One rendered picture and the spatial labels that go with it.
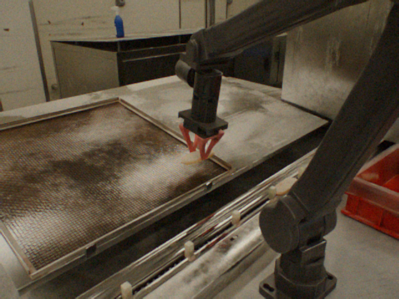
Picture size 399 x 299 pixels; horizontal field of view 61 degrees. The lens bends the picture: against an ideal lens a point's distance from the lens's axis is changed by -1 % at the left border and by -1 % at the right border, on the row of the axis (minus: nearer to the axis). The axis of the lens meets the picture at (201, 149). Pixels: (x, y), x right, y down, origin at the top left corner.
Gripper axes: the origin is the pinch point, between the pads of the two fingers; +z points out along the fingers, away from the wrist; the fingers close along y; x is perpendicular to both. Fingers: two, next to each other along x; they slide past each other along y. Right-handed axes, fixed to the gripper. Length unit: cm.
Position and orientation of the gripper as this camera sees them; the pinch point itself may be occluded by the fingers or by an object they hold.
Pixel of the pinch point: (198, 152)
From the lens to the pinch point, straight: 80.9
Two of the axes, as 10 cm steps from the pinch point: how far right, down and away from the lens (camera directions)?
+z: -1.2, 8.6, 4.9
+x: 7.3, -2.7, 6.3
